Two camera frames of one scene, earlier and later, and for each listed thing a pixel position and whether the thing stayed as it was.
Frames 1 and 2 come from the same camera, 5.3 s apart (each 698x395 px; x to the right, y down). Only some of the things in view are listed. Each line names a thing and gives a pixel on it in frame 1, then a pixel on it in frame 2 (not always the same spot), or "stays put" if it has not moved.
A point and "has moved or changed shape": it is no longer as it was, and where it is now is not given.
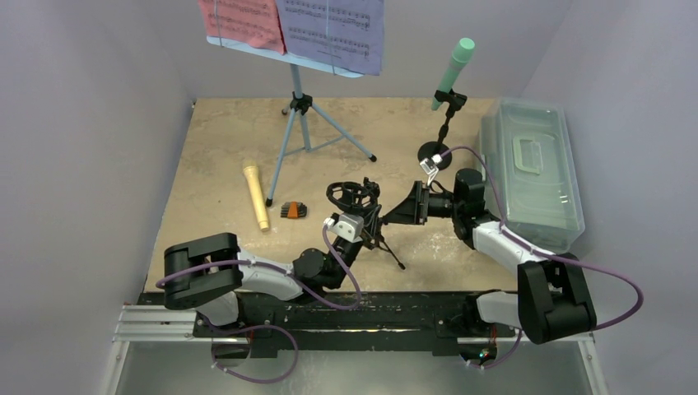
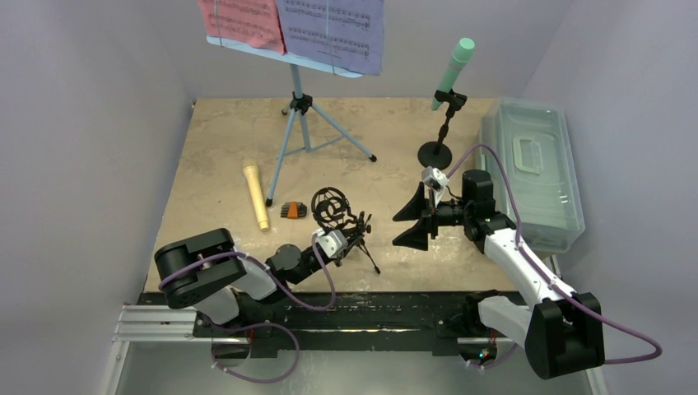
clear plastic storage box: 528,148 stays put
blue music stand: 309,127 stays put
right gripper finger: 411,210 -> 416,237
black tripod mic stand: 362,197 has moved or changed shape
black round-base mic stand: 429,150 stays put
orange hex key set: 293,209 stays put
